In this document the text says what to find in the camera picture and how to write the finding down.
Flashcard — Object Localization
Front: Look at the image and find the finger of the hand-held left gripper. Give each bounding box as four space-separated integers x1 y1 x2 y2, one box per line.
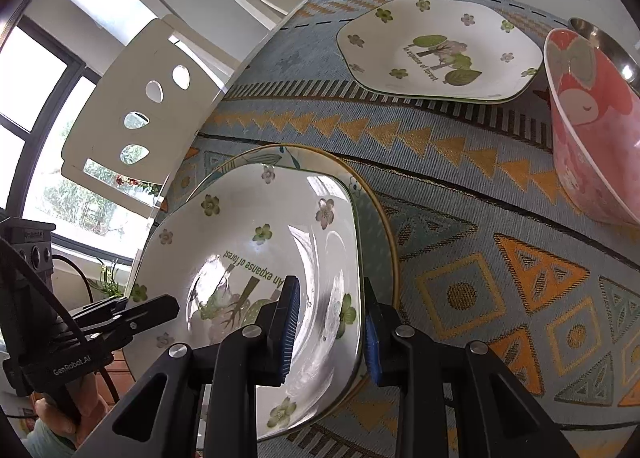
69 298 130 326
89 294 181 355

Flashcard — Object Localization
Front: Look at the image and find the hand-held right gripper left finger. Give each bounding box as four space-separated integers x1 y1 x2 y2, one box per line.
75 275 302 458

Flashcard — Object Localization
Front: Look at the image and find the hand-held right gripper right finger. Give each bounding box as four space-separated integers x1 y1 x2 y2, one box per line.
362 277 581 458

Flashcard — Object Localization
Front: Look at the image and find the white floral square plate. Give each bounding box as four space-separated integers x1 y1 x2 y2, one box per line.
335 0 546 105
127 163 363 441

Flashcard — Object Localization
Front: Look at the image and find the large stainless steel bowl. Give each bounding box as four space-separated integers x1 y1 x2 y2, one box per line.
567 16 640 88

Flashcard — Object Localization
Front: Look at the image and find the person's left hand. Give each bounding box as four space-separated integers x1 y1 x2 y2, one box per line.
31 375 112 439

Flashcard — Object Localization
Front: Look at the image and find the green potted plant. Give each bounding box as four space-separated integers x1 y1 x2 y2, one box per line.
85 258 133 299

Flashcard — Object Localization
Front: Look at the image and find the round gold-rimmed patterned plate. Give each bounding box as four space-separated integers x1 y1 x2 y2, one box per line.
185 144 401 414

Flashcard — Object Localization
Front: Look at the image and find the blue patterned woven table mat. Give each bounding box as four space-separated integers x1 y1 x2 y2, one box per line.
150 0 640 458

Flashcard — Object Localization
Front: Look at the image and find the black-framed window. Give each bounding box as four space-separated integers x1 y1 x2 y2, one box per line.
0 15 151 283

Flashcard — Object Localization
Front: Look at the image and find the pink fox bowl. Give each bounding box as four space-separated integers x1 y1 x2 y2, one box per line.
542 28 640 226

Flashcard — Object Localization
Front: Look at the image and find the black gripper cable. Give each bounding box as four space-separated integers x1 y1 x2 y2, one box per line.
50 254 96 306

